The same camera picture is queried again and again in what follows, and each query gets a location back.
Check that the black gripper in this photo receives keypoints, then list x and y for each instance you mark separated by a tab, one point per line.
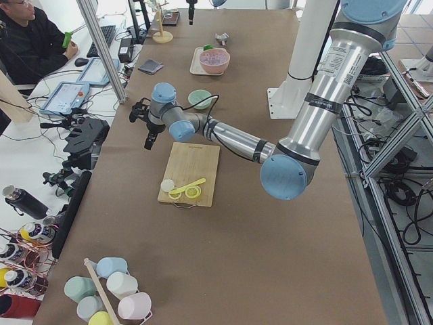
155	128
191	7

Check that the steel ice scoop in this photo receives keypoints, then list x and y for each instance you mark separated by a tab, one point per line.
222	39

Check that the mint green bowl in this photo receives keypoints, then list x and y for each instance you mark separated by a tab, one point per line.
200	99

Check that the pink bowl of ice cubes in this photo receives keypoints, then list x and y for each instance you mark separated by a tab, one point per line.
214	61

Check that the wooden cup tree stand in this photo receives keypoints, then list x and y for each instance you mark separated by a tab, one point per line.
161	36

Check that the bamboo cutting board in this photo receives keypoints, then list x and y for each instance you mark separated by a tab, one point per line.
188	163

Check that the white lemon end piece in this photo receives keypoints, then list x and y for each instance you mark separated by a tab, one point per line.
167	185

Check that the cream serving tray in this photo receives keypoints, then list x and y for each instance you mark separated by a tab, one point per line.
196	68

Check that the yellow plastic knife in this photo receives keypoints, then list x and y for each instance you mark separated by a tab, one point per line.
183	188

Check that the lemon slice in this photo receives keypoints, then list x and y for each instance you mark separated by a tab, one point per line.
193	191
174	196

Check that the grey folded cloth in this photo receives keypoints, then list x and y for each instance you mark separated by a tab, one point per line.
150	66

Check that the blue teach pendant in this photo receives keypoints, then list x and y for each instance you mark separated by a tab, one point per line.
94	73
66	97

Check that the black laptop monitor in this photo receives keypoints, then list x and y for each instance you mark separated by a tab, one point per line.
66	223

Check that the light blue plastic cup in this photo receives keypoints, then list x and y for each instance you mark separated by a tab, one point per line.
108	265

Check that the black water bottle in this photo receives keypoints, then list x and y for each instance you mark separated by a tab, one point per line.
24	203

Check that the seated person in black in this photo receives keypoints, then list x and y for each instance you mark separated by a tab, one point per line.
33	47

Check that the white plastic cup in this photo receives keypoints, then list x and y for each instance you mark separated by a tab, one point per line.
122	285

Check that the green plastic cup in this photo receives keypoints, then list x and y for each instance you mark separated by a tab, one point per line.
77	288

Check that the pink plastic cup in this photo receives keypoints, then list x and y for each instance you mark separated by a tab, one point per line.
135	307

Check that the grey plastic cup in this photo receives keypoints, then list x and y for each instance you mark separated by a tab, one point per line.
89	306

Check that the yellow plastic cup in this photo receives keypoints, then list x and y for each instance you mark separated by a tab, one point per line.
100	318

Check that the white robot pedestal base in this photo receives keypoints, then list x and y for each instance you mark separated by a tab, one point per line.
285	101

